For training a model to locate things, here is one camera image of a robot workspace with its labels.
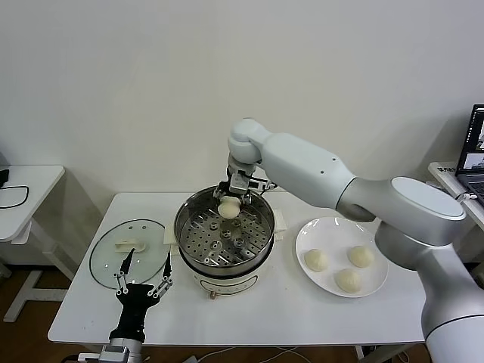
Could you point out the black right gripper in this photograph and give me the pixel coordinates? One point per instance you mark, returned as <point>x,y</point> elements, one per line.
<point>228,191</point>

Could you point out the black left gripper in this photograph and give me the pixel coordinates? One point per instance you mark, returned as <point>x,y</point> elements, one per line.
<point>134,306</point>

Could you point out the white steamed baozi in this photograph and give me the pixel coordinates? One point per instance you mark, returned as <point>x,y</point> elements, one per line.
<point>228,210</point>
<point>348,281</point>
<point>316,261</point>
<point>361,256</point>

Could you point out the round glass pot lid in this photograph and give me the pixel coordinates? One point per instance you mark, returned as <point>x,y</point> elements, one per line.
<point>109,246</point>

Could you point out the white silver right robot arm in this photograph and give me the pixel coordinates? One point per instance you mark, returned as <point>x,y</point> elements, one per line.
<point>302,162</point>

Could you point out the stainless steel steamer pot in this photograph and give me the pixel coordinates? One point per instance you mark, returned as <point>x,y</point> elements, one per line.
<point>211,242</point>

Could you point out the white round plate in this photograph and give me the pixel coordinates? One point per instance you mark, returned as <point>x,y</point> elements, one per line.
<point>332,234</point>

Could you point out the small black device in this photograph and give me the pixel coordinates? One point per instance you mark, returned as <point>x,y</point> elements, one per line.
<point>4,177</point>

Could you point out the white printed label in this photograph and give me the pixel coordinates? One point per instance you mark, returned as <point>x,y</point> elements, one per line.
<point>448,169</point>

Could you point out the white charger plug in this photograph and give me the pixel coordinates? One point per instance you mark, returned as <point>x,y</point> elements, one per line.
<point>467,196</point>

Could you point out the open dark laptop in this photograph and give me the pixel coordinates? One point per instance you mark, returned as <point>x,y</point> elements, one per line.
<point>472,151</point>

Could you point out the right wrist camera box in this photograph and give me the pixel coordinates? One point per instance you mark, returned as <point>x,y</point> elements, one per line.
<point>239,186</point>

